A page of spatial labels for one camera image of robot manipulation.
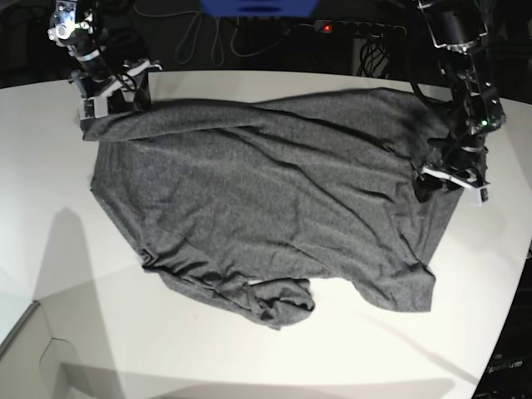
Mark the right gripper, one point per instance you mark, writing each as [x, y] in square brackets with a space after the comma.
[104, 83]

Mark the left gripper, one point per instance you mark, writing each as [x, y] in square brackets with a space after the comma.
[465, 165]

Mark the blue box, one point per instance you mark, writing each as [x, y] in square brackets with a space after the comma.
[259, 8]

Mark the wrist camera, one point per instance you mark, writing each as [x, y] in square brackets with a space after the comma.
[94, 108]
[478, 196]

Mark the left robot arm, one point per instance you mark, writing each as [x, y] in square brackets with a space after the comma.
[445, 140]

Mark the grey t-shirt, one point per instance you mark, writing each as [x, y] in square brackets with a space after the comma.
[240, 205]

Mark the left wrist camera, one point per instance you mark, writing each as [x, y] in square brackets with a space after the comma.
[478, 196]

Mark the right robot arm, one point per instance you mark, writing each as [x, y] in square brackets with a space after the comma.
[113, 65]

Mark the black power strip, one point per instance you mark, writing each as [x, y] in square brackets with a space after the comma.
[357, 29]

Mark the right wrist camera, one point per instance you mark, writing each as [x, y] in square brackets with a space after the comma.
[94, 108]

